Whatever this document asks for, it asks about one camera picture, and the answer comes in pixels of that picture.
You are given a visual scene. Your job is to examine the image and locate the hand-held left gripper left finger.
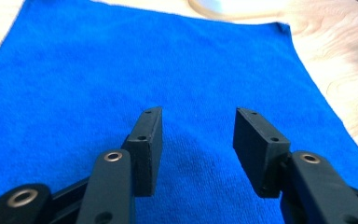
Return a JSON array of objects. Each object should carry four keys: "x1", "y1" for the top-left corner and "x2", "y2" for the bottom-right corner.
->
[{"x1": 76, "y1": 105, "x2": 163, "y2": 224}]

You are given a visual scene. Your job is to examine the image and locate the white round plate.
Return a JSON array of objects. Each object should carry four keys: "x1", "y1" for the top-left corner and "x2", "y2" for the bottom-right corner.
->
[{"x1": 187, "y1": 0, "x2": 296, "y2": 21}]

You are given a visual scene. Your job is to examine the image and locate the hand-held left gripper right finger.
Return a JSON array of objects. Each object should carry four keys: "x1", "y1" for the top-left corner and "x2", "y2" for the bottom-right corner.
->
[{"x1": 232, "y1": 107, "x2": 358, "y2": 224}]

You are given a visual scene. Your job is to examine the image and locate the blue cloth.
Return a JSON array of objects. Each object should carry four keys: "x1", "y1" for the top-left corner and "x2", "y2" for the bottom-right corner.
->
[{"x1": 0, "y1": 0, "x2": 358, "y2": 224}]

